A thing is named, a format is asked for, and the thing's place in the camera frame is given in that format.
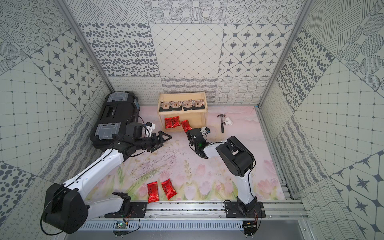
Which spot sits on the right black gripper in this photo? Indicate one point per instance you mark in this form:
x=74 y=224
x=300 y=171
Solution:
x=189 y=135

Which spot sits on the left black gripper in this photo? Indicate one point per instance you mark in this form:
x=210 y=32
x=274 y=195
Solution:
x=157 y=141

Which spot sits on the red tea bag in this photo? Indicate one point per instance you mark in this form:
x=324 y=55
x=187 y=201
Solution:
x=153 y=192
x=176 y=122
x=169 y=189
x=168 y=123
x=186 y=126

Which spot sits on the black tea bag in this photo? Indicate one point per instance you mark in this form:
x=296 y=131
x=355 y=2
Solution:
x=165 y=107
x=176 y=105
x=188 y=105
x=198 y=104

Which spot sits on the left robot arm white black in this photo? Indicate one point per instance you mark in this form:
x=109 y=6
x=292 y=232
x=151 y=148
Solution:
x=65 y=206

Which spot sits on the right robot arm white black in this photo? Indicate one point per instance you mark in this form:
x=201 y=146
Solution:
x=237 y=158

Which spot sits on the light wooden shelf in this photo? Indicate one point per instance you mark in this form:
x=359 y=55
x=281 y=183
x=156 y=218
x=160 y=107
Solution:
x=196 y=118

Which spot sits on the white pipe fitting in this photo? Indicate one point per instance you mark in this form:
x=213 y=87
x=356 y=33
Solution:
x=228 y=121

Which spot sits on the black plastic toolbox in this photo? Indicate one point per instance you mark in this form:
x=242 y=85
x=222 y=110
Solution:
x=119 y=109

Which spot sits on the left green circuit board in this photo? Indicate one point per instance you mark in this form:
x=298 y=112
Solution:
x=121 y=225

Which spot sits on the right black circuit board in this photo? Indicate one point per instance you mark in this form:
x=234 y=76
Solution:
x=250 y=228

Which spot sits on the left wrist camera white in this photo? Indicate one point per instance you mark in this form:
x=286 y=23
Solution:
x=150 y=127

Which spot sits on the black handled hammer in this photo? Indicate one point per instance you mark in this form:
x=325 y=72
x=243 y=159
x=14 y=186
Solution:
x=222 y=117

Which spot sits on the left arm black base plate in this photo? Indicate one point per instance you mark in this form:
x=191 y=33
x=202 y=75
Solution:
x=132 y=209

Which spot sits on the aluminium mounting rail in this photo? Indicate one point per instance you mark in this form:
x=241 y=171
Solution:
x=216 y=210

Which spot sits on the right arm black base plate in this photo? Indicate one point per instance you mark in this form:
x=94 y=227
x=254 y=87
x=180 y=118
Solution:
x=240 y=210

